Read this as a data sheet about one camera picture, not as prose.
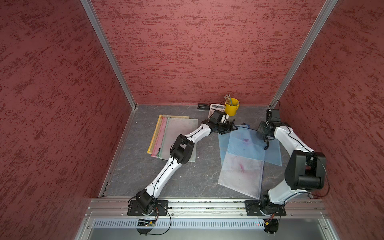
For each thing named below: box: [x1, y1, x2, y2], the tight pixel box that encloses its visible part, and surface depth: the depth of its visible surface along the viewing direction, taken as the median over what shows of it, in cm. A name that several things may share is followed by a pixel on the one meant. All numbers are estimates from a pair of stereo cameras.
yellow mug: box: [225, 97, 240, 117], surface depth 112 cm
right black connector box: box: [264, 219, 279, 234], surface depth 72 cm
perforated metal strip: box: [93, 218, 264, 230], surface depth 72 cm
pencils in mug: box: [223, 93, 234, 110], surface depth 108 cm
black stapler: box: [197, 103, 210, 111], surface depth 120 cm
